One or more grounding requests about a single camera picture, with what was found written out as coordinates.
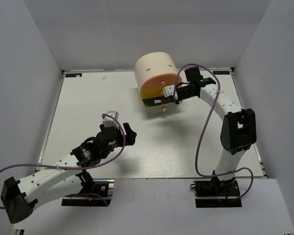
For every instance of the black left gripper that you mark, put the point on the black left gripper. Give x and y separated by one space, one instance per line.
131 134

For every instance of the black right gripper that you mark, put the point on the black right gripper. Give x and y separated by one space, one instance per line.
176 101

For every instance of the grey bottom drawer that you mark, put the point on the grey bottom drawer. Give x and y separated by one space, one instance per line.
151 107

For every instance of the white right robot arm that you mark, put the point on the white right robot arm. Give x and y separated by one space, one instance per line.
238 131

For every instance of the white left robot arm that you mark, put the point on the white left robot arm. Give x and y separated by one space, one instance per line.
68 177

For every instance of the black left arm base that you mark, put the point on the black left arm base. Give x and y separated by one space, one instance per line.
91 192

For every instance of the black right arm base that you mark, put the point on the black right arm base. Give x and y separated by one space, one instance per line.
216 194

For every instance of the cream cylindrical drawer cabinet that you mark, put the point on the cream cylindrical drawer cabinet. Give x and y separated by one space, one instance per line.
153 64

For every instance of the blue label sticker right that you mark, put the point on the blue label sticker right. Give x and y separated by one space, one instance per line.
221 72

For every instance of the blue label sticker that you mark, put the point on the blue label sticker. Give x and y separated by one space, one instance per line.
221 72
73 75

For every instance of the blue label sticker left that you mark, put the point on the blue label sticker left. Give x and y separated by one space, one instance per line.
73 75

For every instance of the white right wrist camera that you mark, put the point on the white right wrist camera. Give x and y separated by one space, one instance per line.
170 92

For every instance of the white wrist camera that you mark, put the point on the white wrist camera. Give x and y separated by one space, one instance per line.
170 92
110 119

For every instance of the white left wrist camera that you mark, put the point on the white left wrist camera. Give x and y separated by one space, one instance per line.
110 119

